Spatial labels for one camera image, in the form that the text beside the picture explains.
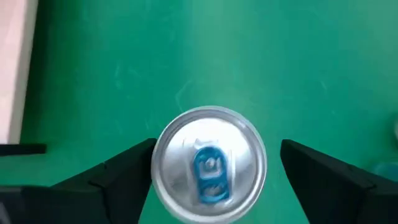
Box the blue can blue tab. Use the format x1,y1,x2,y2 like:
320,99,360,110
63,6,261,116
150,105,268,224

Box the green table mat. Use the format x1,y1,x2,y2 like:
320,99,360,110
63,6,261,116
0,0,398,224

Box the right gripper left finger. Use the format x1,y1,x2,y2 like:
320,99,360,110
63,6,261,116
23,139,157,224

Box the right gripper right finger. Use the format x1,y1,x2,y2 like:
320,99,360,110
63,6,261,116
280,139,398,224

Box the wooden shelf board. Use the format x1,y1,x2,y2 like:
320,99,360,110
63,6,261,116
0,0,39,144

